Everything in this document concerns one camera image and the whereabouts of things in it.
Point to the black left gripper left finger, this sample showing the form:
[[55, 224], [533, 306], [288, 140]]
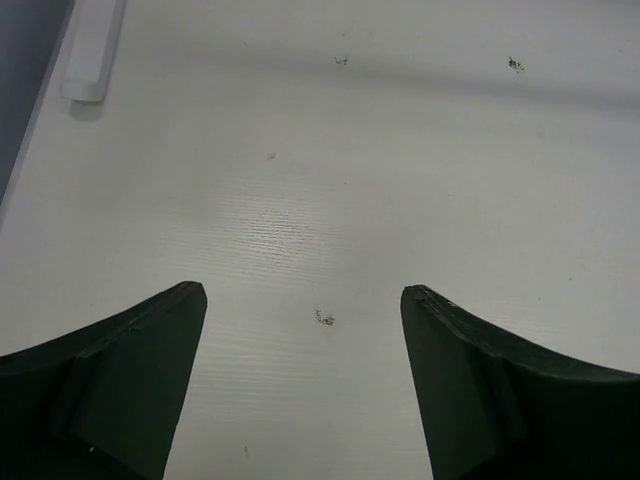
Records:
[[103, 401]]

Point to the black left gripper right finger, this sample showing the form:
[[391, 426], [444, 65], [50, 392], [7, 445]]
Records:
[[494, 405]]

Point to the white rack base foot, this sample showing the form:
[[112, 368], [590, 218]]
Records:
[[93, 49]]

